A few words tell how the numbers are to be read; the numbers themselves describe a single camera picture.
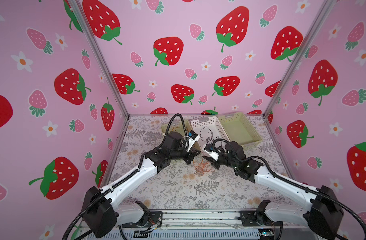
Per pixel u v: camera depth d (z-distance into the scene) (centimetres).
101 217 38
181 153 64
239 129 111
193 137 65
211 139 104
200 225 73
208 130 110
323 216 39
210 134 105
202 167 90
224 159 66
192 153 64
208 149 64
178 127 110
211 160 68
